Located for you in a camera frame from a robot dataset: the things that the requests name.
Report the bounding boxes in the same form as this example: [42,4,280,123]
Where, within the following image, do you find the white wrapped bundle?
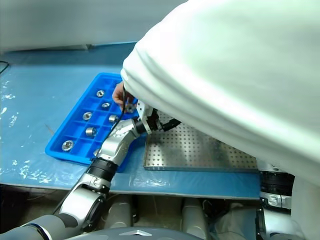
[209,202,261,240]

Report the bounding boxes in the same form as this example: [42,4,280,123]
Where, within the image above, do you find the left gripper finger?
[159,118,183,133]

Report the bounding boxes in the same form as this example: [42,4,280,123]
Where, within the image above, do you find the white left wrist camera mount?
[134,99,154,136]

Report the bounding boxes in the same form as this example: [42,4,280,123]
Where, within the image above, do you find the person in white coat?
[120,0,320,240]

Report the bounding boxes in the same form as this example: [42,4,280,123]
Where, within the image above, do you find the blue compartment tray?
[44,72,148,174]

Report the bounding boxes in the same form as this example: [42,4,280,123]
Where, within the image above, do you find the grey backdrop base rail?
[7,43,94,53]

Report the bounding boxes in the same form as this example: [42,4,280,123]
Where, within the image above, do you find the grey rounded cylinder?
[107,194,133,228]
[181,197,211,230]

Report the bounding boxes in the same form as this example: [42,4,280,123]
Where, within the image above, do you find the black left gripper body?
[147,108,166,132]

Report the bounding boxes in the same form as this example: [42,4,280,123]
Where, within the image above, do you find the white backdrop sheet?
[0,0,191,55]

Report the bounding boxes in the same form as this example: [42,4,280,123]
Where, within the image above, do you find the person's bare hand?
[112,82,127,107]

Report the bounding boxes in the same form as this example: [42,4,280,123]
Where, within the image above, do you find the perforated metal tray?
[142,109,260,173]

